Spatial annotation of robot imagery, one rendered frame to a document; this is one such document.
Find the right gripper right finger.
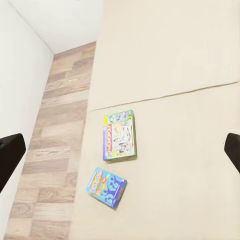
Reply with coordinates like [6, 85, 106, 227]
[224, 133, 240, 173]

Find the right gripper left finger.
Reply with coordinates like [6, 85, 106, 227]
[0, 133, 26, 193]

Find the board game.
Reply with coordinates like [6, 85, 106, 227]
[102, 109, 137, 162]
[85, 166, 127, 208]

